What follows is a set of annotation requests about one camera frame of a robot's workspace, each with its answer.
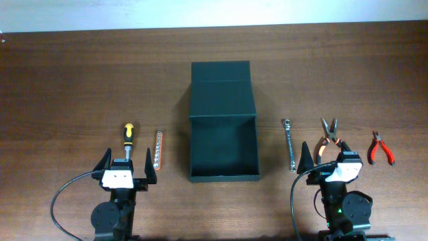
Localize black open box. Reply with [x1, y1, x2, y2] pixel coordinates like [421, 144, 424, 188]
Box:
[189, 61, 261, 183]

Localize yellow black screwdriver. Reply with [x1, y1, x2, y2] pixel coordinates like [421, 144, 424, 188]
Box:
[124, 123, 134, 159]

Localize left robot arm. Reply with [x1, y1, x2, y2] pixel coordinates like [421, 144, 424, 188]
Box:
[90, 149, 157, 241]

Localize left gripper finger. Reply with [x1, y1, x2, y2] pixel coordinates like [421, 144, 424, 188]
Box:
[93, 148, 112, 171]
[144, 148, 157, 185]

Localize orange black needle-nose pliers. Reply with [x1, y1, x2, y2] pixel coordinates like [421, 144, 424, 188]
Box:
[316, 118, 342, 165]

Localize orange socket bit rail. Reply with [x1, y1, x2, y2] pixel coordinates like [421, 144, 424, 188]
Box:
[153, 131, 163, 171]

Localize silver ratchet wrench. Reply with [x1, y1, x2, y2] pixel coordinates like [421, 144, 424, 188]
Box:
[282, 118, 297, 172]

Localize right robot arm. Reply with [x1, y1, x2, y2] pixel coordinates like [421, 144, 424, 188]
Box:
[290, 142, 394, 241]

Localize red handled cutting pliers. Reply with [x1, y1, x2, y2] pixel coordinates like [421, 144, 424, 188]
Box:
[367, 130, 396, 167]

